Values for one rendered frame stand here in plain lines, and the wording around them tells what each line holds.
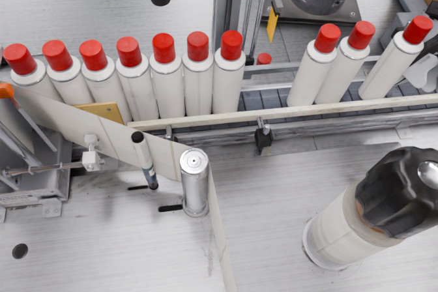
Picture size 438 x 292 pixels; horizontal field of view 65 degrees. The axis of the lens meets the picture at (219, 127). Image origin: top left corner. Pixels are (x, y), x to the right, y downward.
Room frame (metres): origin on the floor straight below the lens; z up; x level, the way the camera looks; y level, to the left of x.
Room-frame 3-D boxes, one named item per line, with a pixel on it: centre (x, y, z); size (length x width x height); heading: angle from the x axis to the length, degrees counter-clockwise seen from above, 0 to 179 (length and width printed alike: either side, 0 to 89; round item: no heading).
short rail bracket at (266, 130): (0.31, -0.09, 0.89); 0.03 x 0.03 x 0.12; 13
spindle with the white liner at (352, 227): (0.14, -0.20, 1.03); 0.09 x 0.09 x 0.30
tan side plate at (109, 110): (0.29, 0.22, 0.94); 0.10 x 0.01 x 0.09; 103
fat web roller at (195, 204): (0.18, 0.03, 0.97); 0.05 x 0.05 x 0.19
